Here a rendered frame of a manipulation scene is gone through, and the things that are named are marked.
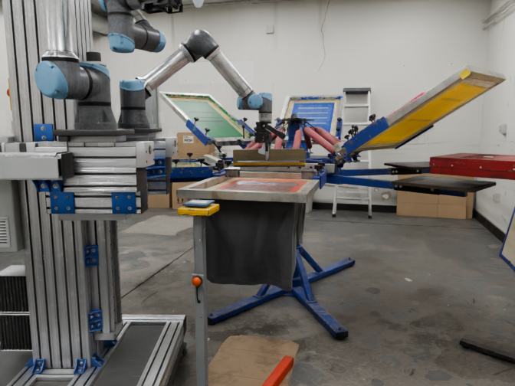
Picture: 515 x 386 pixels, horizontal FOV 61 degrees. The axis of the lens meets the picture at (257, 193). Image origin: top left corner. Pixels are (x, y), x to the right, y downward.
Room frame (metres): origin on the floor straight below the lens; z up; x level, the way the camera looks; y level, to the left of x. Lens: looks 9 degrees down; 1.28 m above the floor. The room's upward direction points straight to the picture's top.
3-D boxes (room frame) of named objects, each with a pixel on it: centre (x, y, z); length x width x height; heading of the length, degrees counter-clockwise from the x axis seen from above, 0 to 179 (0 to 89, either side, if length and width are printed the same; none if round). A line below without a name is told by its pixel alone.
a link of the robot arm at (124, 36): (1.43, 0.41, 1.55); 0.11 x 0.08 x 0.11; 154
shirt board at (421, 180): (2.82, -0.75, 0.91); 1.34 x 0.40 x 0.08; 46
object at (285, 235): (1.98, 0.05, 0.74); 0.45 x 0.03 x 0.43; 76
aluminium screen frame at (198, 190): (2.26, -0.02, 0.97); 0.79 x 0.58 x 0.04; 166
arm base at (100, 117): (1.65, 0.60, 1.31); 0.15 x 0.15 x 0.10
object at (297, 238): (2.16, -0.20, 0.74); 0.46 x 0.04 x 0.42; 166
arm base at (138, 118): (2.15, 0.59, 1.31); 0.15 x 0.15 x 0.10
